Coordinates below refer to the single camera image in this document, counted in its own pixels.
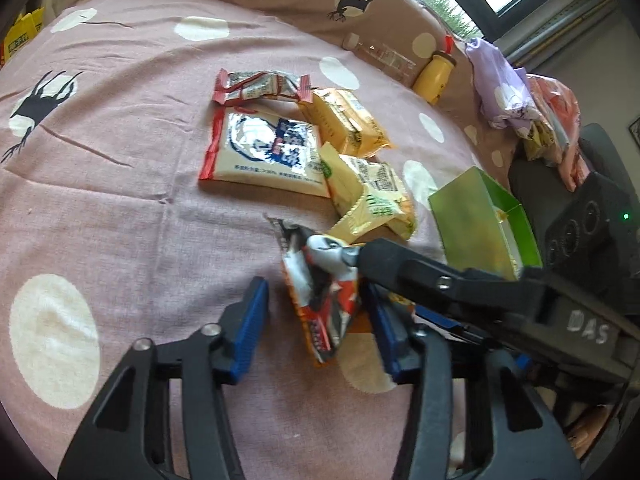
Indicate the white red milk snack pack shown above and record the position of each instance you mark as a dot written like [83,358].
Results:
[262,148]

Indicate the orange brown snack bag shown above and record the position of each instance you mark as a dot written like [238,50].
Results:
[322,275]

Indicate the red white candy wrapper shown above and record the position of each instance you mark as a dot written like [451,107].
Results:
[235,88]

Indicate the purple dotted cloth bundle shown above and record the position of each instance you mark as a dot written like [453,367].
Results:
[505,99]

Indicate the pale yellow snack pack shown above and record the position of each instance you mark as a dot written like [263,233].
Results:
[366,196]

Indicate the clear plastic bottle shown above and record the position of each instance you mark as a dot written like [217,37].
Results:
[382,57]

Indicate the pink dotted bed sheet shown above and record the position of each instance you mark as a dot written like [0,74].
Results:
[109,235]

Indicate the yellow carton box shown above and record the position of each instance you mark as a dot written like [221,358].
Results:
[24,29]

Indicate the orange yellow biscuit pack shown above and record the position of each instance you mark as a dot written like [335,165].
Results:
[345,123]

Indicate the green white cardboard box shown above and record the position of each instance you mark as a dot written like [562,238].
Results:
[483,226]

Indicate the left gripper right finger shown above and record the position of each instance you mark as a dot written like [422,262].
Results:
[509,431]

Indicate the brown dotted bolster pillow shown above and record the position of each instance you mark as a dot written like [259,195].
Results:
[407,26]

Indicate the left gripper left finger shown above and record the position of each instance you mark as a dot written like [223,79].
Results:
[159,393]

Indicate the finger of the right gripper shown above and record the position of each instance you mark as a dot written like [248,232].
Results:
[470,294]

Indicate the yellow bottle red cap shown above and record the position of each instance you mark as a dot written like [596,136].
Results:
[432,81]

